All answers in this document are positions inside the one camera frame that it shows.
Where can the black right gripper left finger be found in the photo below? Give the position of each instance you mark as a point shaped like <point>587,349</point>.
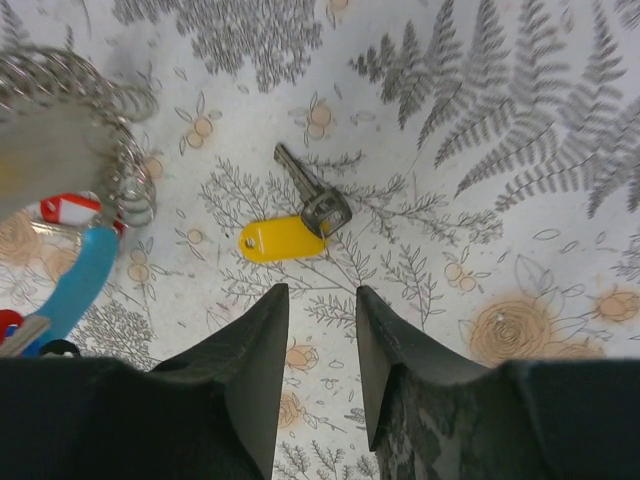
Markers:
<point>210,412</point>

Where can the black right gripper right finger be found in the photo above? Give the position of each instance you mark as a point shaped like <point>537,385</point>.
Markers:
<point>434,414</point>

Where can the key with yellow tag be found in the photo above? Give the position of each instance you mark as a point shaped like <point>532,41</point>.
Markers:
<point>324,211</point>

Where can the metal key organizer blue handle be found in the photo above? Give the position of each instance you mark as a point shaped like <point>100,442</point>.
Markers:
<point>65,129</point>

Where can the silver key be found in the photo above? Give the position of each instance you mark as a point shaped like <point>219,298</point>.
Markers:
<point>32,329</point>

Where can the red tag at left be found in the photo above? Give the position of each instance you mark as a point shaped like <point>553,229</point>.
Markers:
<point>10,320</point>

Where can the red key tag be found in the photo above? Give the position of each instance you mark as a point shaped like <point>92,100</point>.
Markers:
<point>71,210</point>

